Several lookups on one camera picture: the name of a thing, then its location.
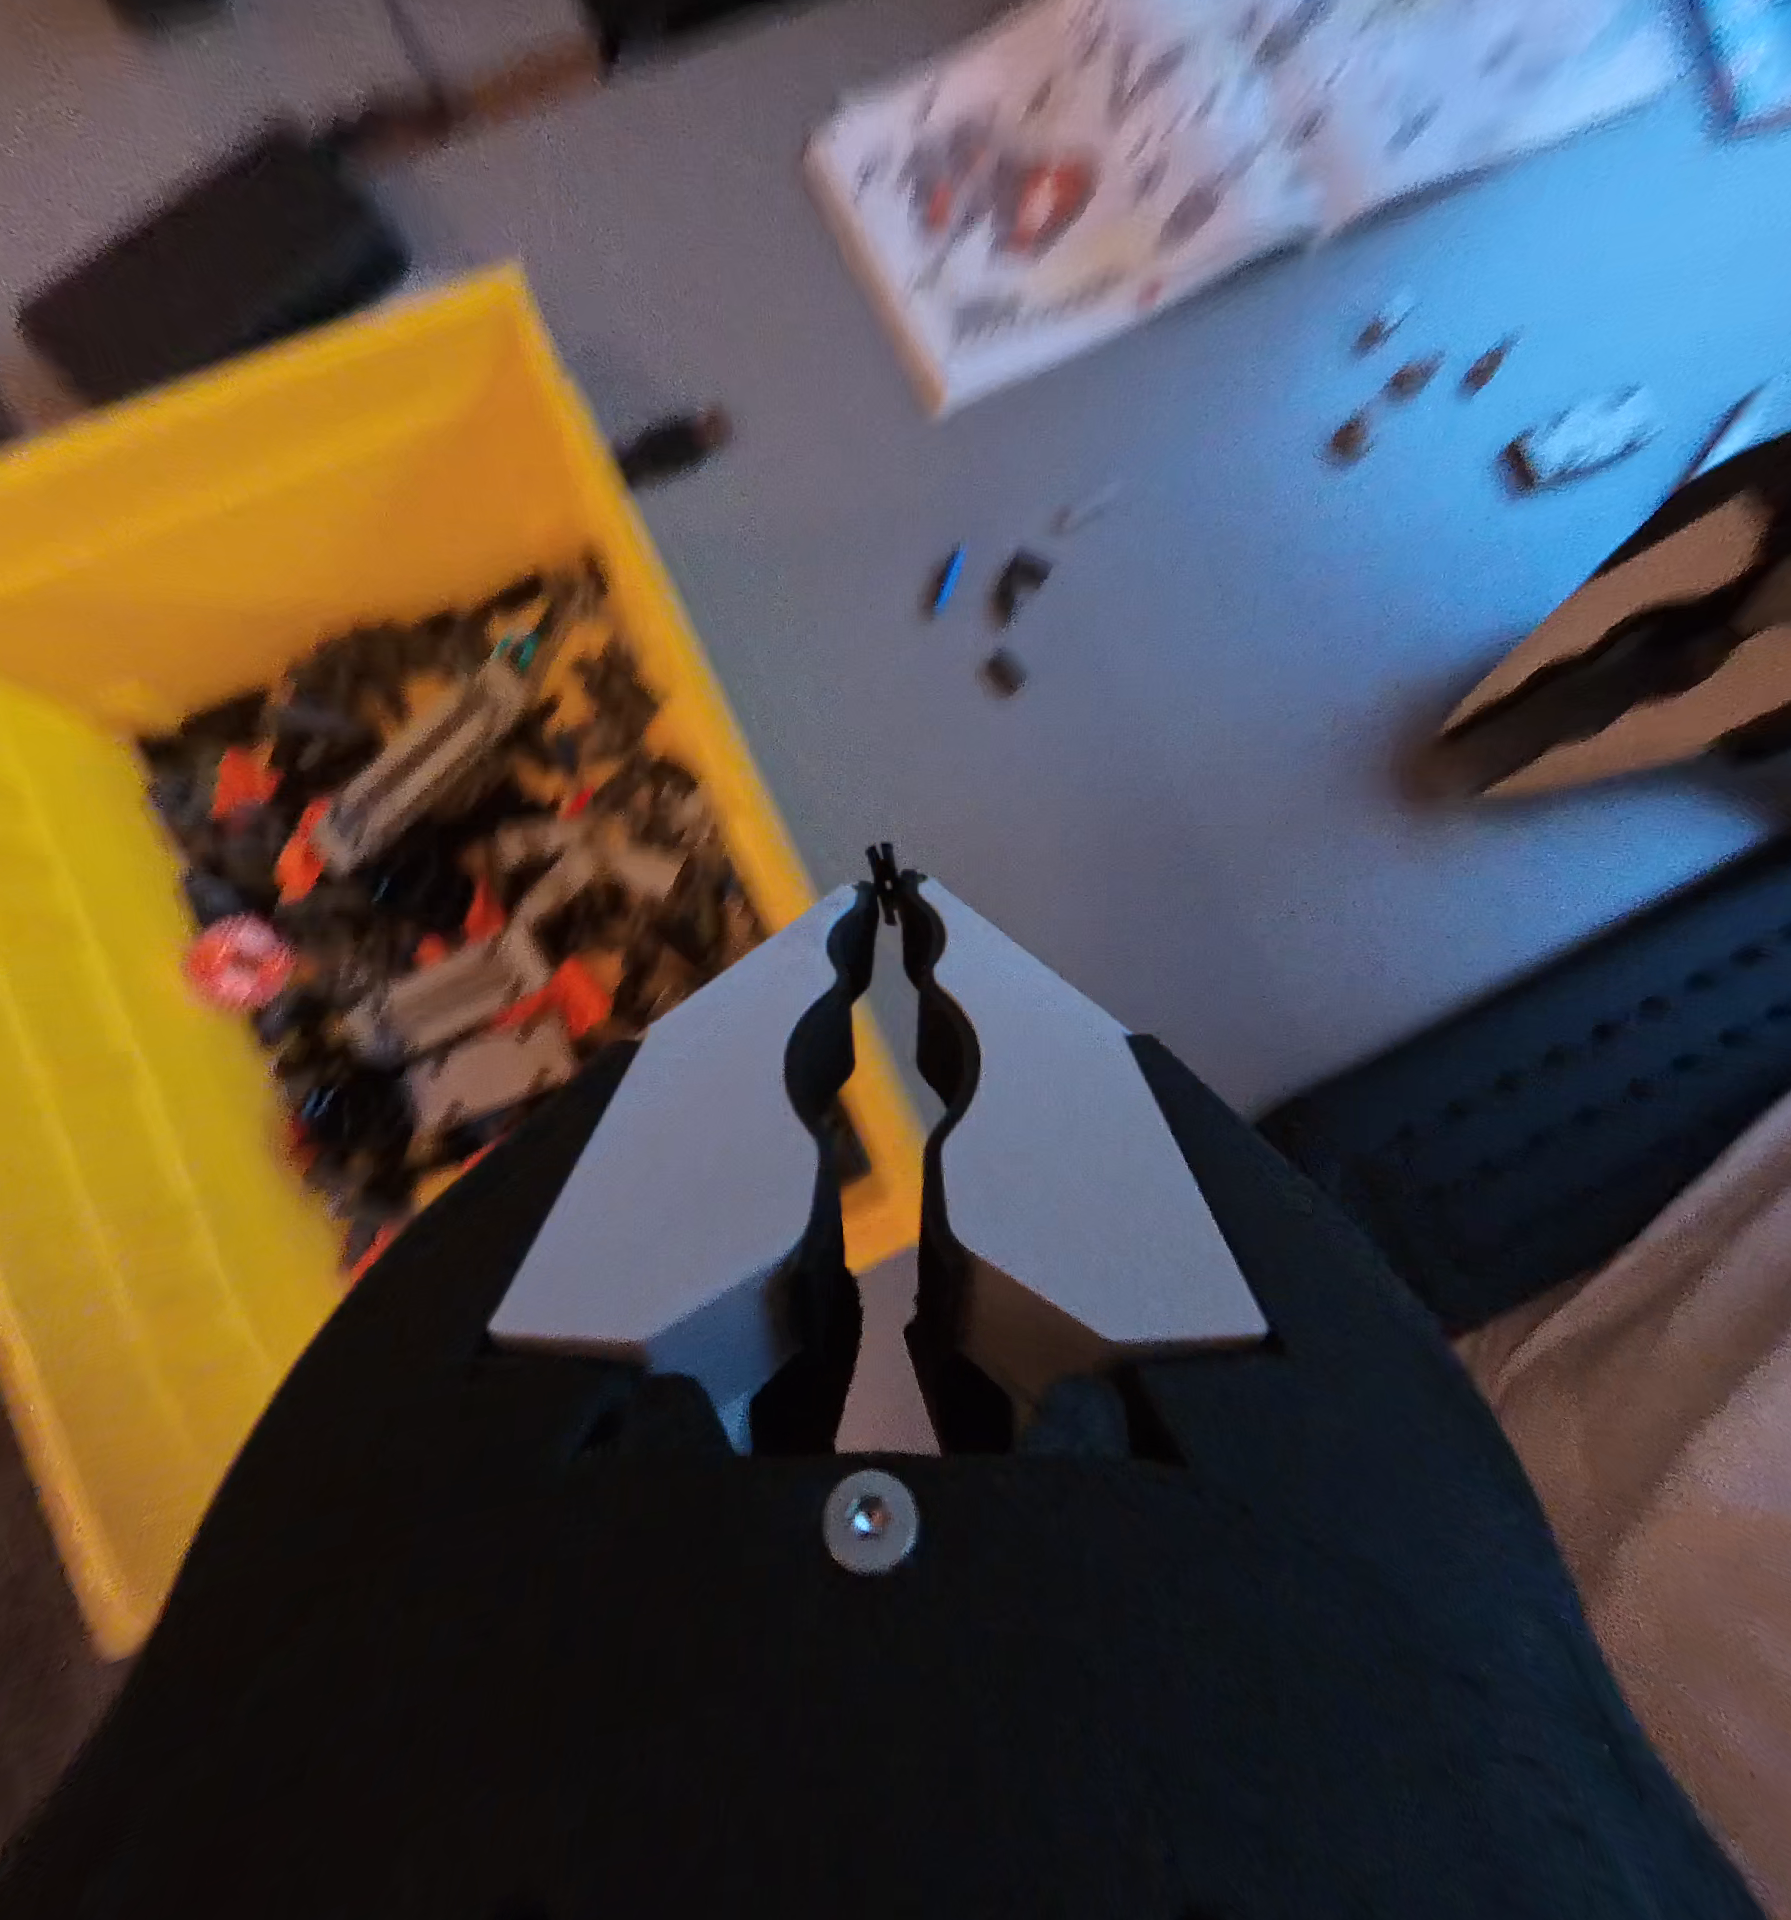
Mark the short grey axle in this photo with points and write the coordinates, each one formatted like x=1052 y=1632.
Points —
x=1087 y=511

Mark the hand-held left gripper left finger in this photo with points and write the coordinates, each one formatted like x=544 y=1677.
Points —
x=668 y=1201

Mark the pile of building bricks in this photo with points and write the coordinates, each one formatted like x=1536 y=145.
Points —
x=461 y=899

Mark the black power adapter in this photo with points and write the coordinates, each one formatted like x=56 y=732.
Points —
x=213 y=270

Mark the yellow plastic bin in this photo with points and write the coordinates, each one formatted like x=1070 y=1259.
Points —
x=235 y=496

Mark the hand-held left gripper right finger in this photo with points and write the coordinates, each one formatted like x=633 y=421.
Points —
x=1090 y=1201

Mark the grey plate with four holes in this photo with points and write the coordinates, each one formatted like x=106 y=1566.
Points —
x=1586 y=435

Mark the orange gear wheel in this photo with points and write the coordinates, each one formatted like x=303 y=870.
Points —
x=237 y=964

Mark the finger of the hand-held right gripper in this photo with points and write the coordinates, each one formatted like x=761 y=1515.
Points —
x=1631 y=613
x=1705 y=713

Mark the long flat grey bar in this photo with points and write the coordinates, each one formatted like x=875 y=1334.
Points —
x=1735 y=429

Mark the small blue pin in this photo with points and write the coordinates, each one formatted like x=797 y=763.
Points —
x=947 y=578

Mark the open instruction booklet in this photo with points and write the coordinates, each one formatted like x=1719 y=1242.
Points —
x=1135 y=195

